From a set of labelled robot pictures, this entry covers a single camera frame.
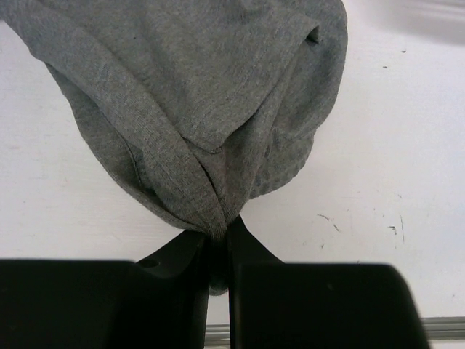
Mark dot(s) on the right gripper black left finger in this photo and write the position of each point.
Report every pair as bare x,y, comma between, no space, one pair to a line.
158,302

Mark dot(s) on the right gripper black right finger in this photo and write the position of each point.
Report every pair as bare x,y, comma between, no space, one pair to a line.
274,304

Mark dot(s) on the aluminium front rail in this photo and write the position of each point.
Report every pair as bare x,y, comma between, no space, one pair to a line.
449,328

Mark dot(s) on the grey shorts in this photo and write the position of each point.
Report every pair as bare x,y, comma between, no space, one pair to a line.
193,107

